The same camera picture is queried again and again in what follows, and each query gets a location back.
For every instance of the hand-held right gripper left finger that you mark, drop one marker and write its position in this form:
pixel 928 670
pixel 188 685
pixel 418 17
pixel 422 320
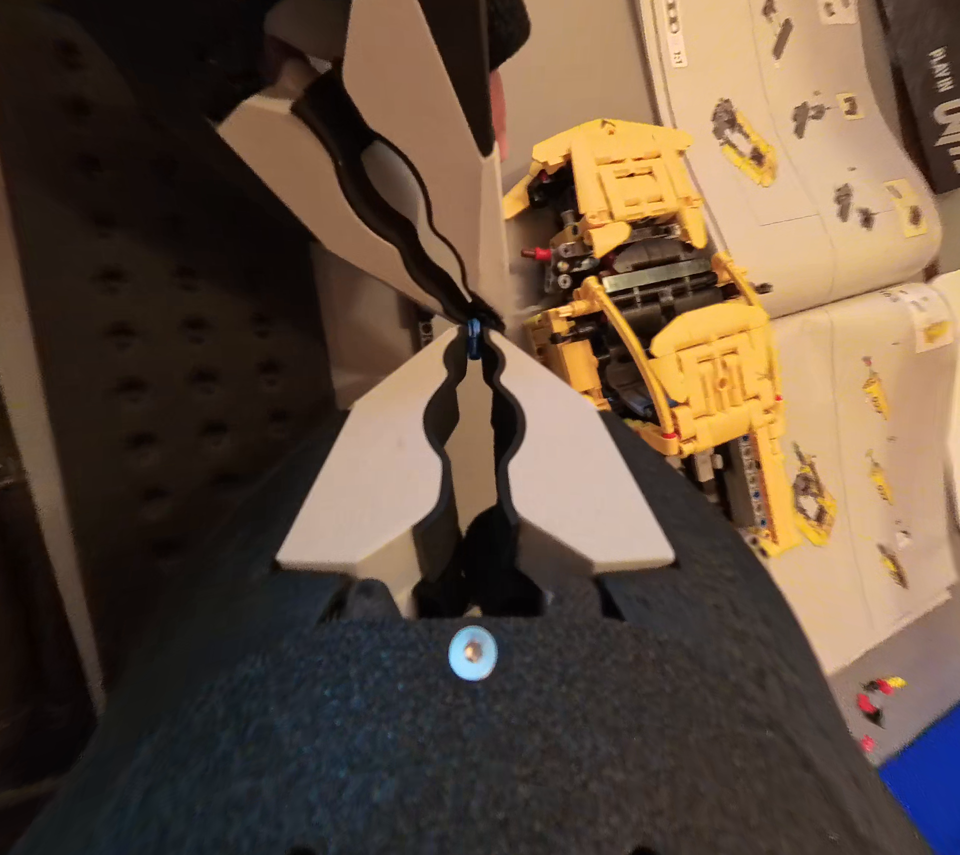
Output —
pixel 360 487

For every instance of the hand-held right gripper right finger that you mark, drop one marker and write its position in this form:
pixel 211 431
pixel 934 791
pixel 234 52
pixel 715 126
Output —
pixel 585 487

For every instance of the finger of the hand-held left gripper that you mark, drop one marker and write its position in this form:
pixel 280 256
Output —
pixel 300 180
pixel 420 90

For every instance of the short blue brick pin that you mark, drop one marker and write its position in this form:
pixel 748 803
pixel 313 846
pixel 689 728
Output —
pixel 474 339

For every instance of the yellow toy brick car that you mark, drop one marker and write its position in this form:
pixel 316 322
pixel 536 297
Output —
pixel 637 172

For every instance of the instruction booklet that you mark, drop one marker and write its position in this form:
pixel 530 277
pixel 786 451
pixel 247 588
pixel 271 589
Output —
pixel 825 255

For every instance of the grey desk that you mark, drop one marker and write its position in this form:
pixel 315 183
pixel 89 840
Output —
pixel 570 45

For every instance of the person's left hand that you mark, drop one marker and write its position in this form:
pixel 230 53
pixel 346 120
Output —
pixel 500 112

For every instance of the dark perforated foam pad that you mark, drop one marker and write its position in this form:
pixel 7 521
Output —
pixel 187 345

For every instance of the blue plastic bin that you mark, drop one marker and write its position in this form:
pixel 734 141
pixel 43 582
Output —
pixel 926 795

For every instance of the toy car set box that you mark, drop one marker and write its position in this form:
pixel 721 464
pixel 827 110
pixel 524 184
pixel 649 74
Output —
pixel 915 45

